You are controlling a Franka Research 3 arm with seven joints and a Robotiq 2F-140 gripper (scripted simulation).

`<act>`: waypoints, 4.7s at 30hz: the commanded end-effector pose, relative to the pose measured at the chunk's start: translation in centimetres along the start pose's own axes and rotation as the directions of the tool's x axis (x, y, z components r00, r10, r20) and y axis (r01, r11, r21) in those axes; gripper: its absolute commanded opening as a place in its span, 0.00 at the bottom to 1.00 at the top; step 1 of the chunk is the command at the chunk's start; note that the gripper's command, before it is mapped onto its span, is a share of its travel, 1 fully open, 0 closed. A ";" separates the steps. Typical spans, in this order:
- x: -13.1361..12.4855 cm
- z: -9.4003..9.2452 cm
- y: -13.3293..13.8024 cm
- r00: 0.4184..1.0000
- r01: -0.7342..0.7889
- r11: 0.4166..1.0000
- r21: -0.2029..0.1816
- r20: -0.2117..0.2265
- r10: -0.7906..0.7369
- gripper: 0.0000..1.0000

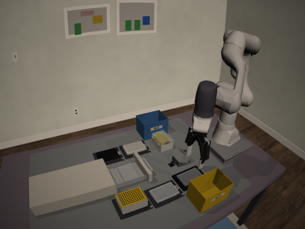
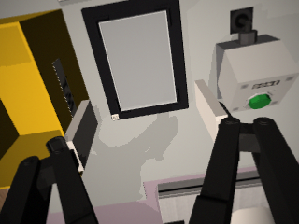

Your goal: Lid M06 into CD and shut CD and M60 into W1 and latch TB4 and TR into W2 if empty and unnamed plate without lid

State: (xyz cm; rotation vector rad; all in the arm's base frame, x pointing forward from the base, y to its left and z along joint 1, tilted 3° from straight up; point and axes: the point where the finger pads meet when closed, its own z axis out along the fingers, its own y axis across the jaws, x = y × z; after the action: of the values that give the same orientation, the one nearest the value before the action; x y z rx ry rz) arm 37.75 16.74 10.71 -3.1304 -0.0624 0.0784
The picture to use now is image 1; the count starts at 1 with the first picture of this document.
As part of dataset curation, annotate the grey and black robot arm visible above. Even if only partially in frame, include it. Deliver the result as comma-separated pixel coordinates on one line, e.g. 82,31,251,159
192,30,261,146

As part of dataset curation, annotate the dark grey bench mat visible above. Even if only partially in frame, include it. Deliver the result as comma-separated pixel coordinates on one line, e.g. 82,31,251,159
30,118,252,229

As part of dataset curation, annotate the blue open-top bin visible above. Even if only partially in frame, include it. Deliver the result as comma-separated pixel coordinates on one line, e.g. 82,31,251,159
136,110,169,140

